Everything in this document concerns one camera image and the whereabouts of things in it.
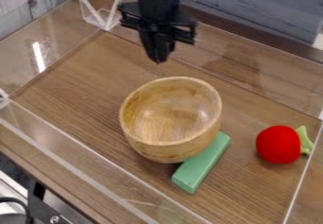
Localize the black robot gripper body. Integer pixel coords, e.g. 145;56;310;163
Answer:
117;0;196;45

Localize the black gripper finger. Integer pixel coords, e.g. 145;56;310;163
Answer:
157;33;174;63
138;30;158;63

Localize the light wooden bowl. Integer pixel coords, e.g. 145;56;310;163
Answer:
118;77;221;164

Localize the green rectangular block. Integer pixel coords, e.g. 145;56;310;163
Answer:
172;132;230;194

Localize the red plush tomato toy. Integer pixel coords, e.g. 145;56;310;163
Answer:
254;126;313;164

